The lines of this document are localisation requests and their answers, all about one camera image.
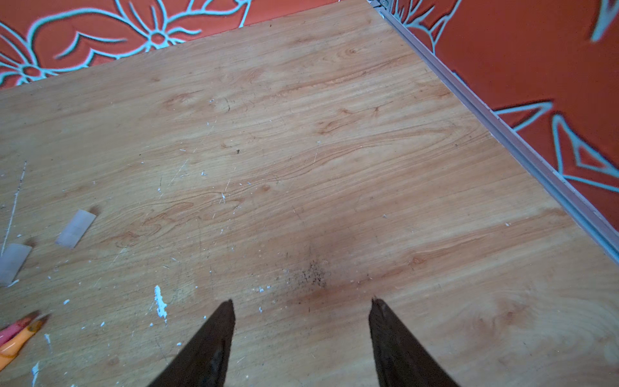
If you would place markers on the pink marker pen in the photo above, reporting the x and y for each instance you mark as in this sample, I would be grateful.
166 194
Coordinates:
8 332

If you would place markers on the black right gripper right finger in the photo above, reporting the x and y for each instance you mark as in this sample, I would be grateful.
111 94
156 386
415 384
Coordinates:
400 359

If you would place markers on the aluminium right floor rail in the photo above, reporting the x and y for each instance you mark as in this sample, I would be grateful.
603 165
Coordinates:
589 219

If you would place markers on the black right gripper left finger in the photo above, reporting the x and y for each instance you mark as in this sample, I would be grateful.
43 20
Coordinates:
204 360

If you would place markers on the orange marker pen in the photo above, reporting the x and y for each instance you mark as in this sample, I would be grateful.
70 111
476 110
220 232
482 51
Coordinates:
12 347

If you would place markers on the clear pen cap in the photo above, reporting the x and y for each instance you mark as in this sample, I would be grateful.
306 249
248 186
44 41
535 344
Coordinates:
75 230
11 262

